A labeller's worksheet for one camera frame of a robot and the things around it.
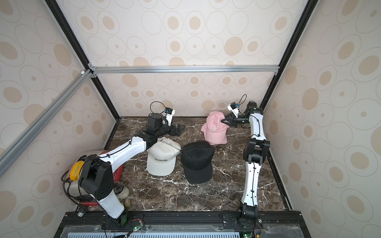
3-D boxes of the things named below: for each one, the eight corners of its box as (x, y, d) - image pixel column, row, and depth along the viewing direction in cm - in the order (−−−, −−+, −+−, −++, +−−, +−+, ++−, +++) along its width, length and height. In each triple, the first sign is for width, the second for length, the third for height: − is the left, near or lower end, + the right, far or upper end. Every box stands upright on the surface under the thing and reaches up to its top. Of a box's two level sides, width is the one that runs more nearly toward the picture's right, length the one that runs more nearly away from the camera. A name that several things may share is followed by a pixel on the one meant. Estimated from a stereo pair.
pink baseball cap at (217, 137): (206, 146, 104) (207, 138, 96) (205, 135, 110) (206, 127, 102) (226, 146, 104) (229, 138, 96) (225, 135, 110) (227, 127, 102)
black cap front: (180, 183, 88) (179, 176, 80) (182, 147, 104) (182, 138, 96) (214, 183, 88) (216, 176, 80) (211, 147, 104) (212, 138, 96)
